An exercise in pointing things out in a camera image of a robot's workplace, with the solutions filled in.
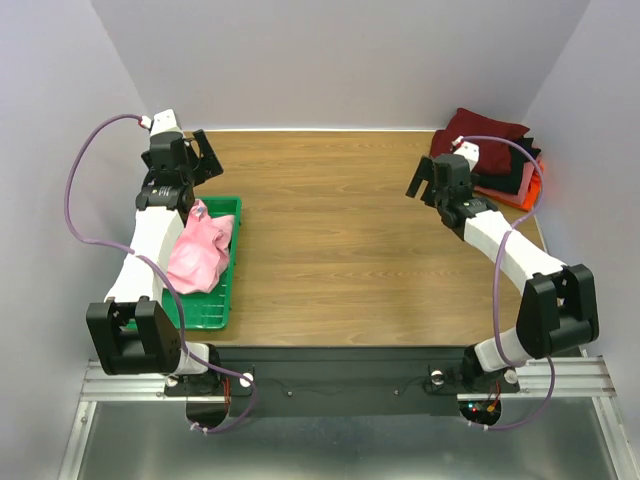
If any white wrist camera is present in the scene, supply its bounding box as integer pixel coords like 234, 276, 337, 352
452, 137, 479, 169
138, 109, 183, 137

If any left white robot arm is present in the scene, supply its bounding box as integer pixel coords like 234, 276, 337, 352
86, 127, 223, 394

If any folded orange t shirt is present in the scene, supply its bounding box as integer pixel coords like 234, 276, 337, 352
516, 161, 542, 212

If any right control board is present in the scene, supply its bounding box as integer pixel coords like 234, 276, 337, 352
458, 400, 502, 426

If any folded salmon pink t shirt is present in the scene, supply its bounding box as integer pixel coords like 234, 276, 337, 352
475, 163, 535, 207

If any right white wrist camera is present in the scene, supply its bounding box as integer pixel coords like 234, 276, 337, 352
452, 137, 479, 169

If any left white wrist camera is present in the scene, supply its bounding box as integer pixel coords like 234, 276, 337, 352
138, 109, 183, 137

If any folded maroon t shirt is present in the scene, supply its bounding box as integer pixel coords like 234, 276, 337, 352
430, 108, 529, 175

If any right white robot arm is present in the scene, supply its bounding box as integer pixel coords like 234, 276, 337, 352
406, 154, 600, 390

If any green plastic tray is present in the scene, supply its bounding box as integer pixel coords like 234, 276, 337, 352
122, 196, 243, 332

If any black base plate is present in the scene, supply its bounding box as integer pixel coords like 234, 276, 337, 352
164, 344, 521, 419

